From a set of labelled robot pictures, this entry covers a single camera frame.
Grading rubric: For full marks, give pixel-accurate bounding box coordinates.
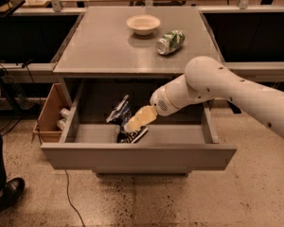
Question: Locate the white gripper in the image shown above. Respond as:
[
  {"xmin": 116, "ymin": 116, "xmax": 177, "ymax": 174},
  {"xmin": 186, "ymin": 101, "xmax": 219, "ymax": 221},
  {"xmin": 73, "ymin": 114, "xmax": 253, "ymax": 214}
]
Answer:
[{"xmin": 124, "ymin": 86, "xmax": 179, "ymax": 132}]

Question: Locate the blue chip bag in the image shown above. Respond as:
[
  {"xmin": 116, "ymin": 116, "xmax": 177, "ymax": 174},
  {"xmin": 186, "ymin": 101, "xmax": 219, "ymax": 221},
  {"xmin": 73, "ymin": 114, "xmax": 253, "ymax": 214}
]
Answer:
[{"xmin": 106, "ymin": 95, "xmax": 148, "ymax": 144}]

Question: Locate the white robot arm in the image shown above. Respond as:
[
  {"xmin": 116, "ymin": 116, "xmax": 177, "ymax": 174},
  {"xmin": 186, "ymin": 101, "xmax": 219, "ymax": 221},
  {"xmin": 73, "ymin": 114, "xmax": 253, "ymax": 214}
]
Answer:
[{"xmin": 124, "ymin": 56, "xmax": 284, "ymax": 139}]

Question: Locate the grey open top drawer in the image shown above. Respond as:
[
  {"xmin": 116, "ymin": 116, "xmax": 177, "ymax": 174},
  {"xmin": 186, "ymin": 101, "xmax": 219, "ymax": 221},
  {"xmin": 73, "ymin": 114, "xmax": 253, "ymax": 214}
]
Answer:
[{"xmin": 42, "ymin": 79, "xmax": 237, "ymax": 174}]

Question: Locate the grey cabinet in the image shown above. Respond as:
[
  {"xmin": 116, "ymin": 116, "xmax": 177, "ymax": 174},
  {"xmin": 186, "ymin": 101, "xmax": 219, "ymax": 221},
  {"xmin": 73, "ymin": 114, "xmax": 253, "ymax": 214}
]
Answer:
[{"xmin": 52, "ymin": 5, "xmax": 228, "ymax": 177}]

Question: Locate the green soda can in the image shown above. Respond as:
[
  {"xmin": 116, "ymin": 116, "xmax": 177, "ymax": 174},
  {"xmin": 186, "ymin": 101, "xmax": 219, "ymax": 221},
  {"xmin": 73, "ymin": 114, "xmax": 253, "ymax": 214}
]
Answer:
[{"xmin": 156, "ymin": 30, "xmax": 186, "ymax": 55}]

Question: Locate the white cup in box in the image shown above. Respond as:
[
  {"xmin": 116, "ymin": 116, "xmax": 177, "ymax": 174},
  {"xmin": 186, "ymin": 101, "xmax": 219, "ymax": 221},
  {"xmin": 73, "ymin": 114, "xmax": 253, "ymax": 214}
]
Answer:
[
  {"xmin": 60, "ymin": 108, "xmax": 70, "ymax": 118},
  {"xmin": 57, "ymin": 119, "xmax": 66, "ymax": 131}
]

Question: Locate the white paper bowl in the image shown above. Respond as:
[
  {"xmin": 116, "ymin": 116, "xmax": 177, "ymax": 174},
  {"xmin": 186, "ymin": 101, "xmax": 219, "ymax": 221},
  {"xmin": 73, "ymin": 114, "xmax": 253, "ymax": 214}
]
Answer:
[{"xmin": 127, "ymin": 14, "xmax": 161, "ymax": 36}]

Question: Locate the cardboard box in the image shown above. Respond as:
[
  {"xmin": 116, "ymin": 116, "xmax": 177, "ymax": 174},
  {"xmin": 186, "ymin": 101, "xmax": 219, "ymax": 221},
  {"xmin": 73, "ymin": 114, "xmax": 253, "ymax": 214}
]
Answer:
[{"xmin": 33, "ymin": 83, "xmax": 69, "ymax": 143}]

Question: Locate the black shoe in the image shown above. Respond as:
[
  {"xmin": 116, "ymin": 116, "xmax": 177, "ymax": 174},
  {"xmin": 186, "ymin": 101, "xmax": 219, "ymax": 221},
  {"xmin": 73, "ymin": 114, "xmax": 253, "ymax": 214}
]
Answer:
[{"xmin": 0, "ymin": 178, "xmax": 25, "ymax": 212}]

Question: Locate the black floor cable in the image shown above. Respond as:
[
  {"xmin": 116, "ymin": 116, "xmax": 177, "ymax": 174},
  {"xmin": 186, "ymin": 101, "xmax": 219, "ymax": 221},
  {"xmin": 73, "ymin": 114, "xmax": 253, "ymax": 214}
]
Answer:
[{"xmin": 22, "ymin": 60, "xmax": 87, "ymax": 227}]

